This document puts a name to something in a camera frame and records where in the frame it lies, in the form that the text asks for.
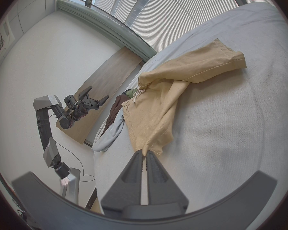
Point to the bed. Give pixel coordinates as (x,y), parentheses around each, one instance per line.
(218,128)

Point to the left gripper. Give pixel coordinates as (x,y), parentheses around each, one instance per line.
(87,104)

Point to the brown garment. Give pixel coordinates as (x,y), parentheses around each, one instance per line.
(114,114)

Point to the green garment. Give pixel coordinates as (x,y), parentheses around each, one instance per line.
(131,93)

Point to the pale blue garment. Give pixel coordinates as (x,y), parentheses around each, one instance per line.
(110,135)

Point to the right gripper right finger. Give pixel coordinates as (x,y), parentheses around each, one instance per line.
(162,188)

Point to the window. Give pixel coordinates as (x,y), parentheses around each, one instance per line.
(139,13)

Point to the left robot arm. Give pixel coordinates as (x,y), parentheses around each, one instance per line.
(44,128)

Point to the white wall vent grille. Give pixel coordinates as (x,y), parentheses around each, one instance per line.
(0,44)

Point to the tan trousers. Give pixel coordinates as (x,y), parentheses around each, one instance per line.
(153,104)

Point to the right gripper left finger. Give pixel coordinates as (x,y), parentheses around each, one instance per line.
(128,188)

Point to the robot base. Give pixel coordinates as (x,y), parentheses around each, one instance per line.
(70,188)

